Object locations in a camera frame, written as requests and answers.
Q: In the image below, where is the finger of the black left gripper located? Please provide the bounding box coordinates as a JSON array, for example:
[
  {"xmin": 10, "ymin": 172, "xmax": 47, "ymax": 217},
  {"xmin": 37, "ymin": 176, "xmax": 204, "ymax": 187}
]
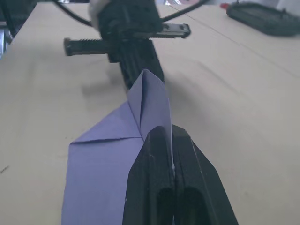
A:
[
  {"xmin": 108, "ymin": 38, "xmax": 144, "ymax": 90},
  {"xmin": 133, "ymin": 38, "xmax": 165, "ymax": 83}
]

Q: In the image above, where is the purple paper sheet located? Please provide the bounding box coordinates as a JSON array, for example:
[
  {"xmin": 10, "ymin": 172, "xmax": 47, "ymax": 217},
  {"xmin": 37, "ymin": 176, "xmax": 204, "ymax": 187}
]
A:
[{"xmin": 60, "ymin": 68, "xmax": 174, "ymax": 225}]

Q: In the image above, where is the black oval tray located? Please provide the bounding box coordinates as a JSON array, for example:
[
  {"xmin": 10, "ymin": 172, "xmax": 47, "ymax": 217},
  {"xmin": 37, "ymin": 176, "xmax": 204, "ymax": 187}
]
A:
[{"xmin": 225, "ymin": 0, "xmax": 300, "ymax": 37}]

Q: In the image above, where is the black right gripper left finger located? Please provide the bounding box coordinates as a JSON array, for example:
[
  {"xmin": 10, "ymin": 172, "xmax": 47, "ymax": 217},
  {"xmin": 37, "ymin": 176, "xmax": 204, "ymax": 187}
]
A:
[{"xmin": 122, "ymin": 125, "xmax": 175, "ymax": 225}]

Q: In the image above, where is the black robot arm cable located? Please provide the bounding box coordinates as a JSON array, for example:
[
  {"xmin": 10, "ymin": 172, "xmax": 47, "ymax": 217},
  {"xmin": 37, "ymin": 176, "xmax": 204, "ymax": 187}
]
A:
[
  {"xmin": 52, "ymin": 0, "xmax": 92, "ymax": 27},
  {"xmin": 160, "ymin": 0, "xmax": 210, "ymax": 21}
]

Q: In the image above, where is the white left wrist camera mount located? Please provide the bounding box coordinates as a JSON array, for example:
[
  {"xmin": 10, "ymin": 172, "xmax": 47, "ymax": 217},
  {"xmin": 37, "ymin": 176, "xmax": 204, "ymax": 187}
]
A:
[{"xmin": 87, "ymin": 0, "xmax": 109, "ymax": 28}]

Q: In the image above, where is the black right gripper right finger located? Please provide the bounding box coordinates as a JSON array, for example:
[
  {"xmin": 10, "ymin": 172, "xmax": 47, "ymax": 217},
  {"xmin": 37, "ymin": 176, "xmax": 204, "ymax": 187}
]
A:
[{"xmin": 171, "ymin": 124, "xmax": 239, "ymax": 225}]

